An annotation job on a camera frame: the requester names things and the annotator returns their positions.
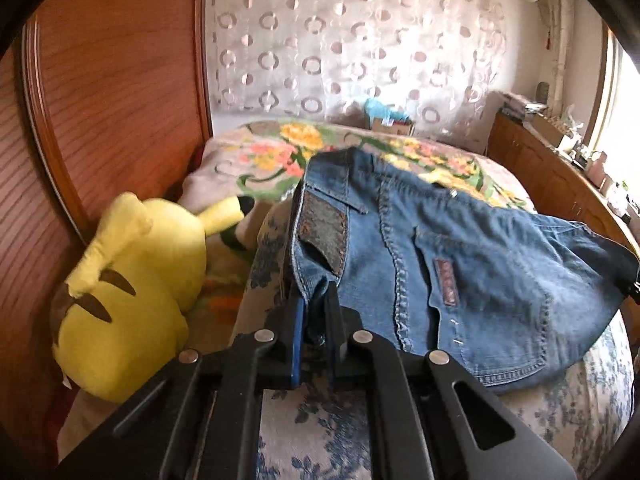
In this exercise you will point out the yellow plush toy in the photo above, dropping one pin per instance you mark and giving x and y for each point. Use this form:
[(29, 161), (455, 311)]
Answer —
[(135, 320)]

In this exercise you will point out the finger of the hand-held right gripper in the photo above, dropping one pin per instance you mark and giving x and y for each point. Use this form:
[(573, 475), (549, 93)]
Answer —
[(634, 285)]

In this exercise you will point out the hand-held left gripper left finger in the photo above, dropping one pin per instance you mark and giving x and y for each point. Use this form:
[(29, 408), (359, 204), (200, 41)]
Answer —
[(296, 345)]

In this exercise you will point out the pile of papers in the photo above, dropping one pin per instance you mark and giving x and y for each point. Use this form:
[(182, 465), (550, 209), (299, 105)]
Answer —
[(520, 105)]

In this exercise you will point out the white curtain with circles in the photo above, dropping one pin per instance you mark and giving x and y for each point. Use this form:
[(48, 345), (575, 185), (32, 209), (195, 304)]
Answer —
[(350, 35)]

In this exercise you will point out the blue and white flowered bedsheet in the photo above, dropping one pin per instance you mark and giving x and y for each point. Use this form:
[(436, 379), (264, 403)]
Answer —
[(320, 435)]

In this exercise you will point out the wooden cabinet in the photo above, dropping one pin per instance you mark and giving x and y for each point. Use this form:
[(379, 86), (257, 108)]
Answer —
[(530, 160)]

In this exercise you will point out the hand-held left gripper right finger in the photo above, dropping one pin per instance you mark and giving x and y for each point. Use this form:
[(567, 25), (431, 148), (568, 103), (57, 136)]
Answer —
[(334, 340)]

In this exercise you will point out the beige open box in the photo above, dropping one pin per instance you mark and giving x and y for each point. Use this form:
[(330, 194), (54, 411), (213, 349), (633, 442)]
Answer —
[(550, 127)]

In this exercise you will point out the beige flowered blanket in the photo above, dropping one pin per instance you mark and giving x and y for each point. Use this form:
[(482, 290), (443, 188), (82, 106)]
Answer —
[(260, 155)]

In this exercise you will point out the wooden wardrobe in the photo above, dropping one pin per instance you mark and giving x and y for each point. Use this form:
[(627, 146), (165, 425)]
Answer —
[(125, 85)]

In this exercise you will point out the blue denim pants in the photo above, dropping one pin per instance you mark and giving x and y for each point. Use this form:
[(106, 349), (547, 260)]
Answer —
[(475, 260)]

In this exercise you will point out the small cardboard box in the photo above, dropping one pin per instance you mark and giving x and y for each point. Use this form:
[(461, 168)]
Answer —
[(395, 127)]

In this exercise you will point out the window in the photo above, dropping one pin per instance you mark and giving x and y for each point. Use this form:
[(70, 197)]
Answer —
[(620, 100)]

